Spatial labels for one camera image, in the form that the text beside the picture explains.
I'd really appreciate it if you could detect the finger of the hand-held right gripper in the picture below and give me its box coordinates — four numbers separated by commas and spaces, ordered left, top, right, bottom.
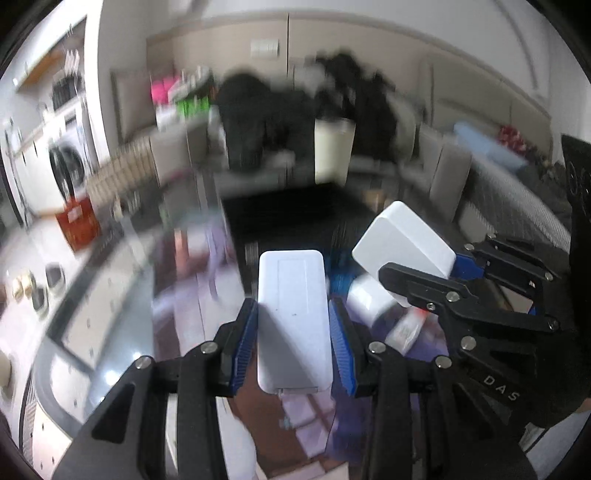
379, 262, 561, 403
450, 234, 561, 315

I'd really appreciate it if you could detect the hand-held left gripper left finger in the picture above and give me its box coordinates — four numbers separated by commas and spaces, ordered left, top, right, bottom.
53, 298, 259, 480

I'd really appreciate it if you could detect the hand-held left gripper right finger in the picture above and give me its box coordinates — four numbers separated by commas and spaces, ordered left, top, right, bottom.
328, 298, 539, 480

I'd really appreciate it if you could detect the white rectangular box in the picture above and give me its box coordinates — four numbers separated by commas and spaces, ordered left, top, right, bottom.
256, 249, 334, 395

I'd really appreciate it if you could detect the thick white box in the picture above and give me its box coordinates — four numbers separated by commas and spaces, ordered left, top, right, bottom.
352, 200, 458, 280

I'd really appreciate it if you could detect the black cardboard box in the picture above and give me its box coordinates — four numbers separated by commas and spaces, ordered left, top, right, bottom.
222, 182, 375, 278

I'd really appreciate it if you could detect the clear case with white label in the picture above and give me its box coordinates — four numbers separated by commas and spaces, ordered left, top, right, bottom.
385, 308, 426, 357

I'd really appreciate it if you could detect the grey woven chair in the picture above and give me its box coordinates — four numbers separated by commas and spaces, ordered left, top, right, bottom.
462, 157, 572, 251

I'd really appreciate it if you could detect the light blue roll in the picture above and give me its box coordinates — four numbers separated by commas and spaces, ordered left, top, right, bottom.
452, 121, 530, 172

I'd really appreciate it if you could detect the red knitted cloth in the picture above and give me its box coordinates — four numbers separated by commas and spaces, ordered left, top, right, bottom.
499, 124, 528, 149

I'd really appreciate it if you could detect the beige paper cup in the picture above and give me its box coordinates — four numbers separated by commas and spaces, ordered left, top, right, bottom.
314, 117, 355, 185

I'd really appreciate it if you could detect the black clothing pile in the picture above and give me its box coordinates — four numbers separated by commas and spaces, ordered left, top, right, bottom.
314, 52, 399, 162

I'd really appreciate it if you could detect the red paper box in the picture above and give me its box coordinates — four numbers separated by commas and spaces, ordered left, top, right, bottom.
55, 196, 101, 252

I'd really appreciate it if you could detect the beige slatted basket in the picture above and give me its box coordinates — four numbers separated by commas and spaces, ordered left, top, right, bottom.
85, 136, 156, 205

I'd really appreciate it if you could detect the black padded jacket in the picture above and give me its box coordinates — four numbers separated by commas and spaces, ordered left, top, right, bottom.
216, 74, 315, 172

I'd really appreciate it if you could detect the green plastic bag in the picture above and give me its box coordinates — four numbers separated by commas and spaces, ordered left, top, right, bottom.
178, 96, 209, 117

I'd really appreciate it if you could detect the white washing machine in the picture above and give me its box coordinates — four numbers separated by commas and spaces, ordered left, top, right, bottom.
44, 102, 100, 208

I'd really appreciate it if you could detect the pink plush toy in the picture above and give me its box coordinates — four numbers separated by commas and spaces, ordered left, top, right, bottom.
151, 76, 179, 105

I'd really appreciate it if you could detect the white wall socket plate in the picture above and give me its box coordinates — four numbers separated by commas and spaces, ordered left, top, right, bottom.
251, 39, 282, 59

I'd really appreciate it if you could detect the wooden wall shelf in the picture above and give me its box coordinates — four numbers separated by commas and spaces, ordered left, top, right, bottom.
13, 44, 88, 89

